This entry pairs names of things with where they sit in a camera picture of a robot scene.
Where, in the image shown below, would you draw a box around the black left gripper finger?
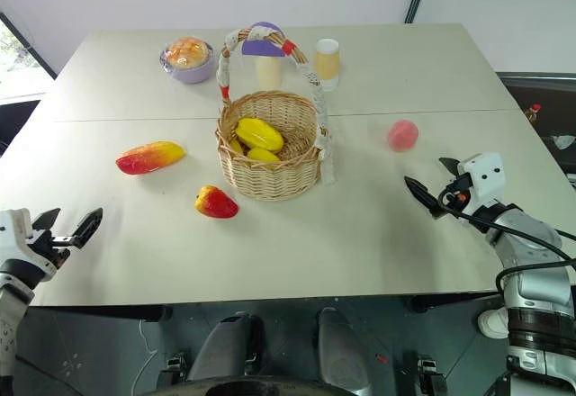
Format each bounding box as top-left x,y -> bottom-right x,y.
32,207 -> 61,232
70,206 -> 104,250

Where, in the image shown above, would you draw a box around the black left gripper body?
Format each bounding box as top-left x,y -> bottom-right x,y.
26,228 -> 76,272

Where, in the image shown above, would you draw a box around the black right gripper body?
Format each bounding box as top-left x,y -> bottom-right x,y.
437,174 -> 474,218

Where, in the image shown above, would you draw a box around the yellow fruits in basket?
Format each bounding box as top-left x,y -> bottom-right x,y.
235,117 -> 285,153

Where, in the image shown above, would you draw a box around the pink peach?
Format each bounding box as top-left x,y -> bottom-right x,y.
387,119 -> 420,153

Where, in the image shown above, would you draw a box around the long red yellow mango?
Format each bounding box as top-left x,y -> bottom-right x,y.
115,140 -> 186,176

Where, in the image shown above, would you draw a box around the small red capped bottle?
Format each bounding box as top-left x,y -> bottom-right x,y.
523,103 -> 544,128

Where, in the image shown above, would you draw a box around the dark side table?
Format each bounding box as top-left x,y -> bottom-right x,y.
494,70 -> 576,185

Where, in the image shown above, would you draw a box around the short red yellow mango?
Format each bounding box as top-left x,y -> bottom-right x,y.
193,184 -> 239,220

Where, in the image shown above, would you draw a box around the white shoe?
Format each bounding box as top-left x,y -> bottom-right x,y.
476,308 -> 510,339

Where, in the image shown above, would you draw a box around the yellow bottle with white cap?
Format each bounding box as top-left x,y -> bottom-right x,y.
312,38 -> 341,93

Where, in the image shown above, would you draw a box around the small yellow starfruit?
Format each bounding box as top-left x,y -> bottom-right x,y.
246,147 -> 283,166

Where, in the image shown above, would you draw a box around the dark grey rounded shape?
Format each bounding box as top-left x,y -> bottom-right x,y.
316,307 -> 375,396
185,312 -> 267,383

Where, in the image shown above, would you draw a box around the purple bowl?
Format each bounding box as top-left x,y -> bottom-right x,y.
158,42 -> 216,86

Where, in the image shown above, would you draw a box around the purple cap toy mushroom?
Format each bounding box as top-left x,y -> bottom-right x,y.
240,21 -> 287,91

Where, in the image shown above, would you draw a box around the wrapped orange bread bun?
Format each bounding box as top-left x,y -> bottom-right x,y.
164,36 -> 212,70

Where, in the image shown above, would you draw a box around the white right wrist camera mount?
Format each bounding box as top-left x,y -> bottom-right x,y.
455,151 -> 506,204

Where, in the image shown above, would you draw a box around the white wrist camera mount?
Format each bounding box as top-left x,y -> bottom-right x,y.
455,151 -> 506,204
0,208 -> 60,281

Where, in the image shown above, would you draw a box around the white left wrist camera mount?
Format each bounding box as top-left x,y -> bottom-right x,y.
0,208 -> 60,281

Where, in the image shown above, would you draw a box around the thin white cable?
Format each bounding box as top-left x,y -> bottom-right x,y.
130,319 -> 159,396

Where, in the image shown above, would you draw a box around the wicker basket with wrapped handle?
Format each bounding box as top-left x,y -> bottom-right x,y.
214,26 -> 338,203

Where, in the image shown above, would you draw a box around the window with dark frame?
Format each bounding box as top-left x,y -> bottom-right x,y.
0,11 -> 59,101

